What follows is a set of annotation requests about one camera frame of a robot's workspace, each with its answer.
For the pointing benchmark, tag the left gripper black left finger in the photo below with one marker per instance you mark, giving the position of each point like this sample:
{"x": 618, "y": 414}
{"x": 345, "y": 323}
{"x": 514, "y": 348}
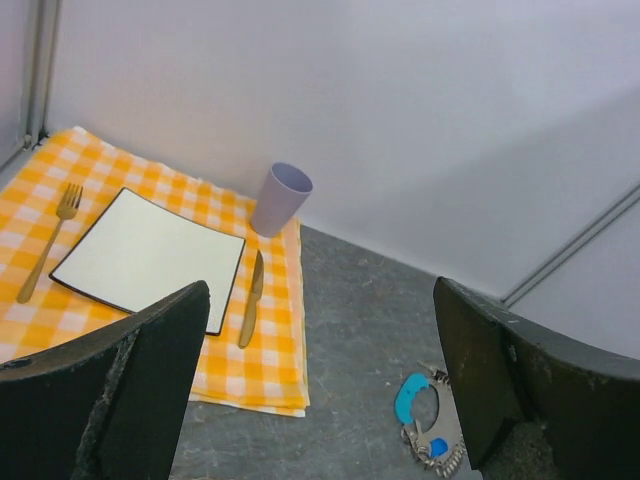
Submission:
{"x": 109, "y": 404}

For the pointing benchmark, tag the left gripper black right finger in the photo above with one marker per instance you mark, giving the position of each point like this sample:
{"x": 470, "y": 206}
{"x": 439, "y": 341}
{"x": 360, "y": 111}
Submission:
{"x": 534, "y": 403}

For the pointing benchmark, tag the metal keyring plate blue handle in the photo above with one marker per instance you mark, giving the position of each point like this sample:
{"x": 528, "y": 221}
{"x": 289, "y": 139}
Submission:
{"x": 425, "y": 407}

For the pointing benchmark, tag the blue key tag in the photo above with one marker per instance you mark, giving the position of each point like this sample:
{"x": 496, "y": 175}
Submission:
{"x": 438, "y": 447}

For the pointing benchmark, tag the orange checkered cloth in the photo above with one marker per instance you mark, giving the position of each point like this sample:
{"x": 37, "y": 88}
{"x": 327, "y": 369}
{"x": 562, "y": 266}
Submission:
{"x": 269, "y": 375}

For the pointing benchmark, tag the white square plate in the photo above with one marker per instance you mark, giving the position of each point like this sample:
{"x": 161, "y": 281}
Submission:
{"x": 138, "y": 252}

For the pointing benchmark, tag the gold knife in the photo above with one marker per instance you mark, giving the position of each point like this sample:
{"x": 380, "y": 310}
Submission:
{"x": 254, "y": 296}

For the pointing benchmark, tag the gold fork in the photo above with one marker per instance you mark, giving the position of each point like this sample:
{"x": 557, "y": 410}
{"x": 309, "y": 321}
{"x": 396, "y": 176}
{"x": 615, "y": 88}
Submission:
{"x": 67, "y": 209}

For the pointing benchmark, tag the lavender plastic cup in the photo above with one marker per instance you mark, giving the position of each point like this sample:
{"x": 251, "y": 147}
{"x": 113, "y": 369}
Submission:
{"x": 284, "y": 190}

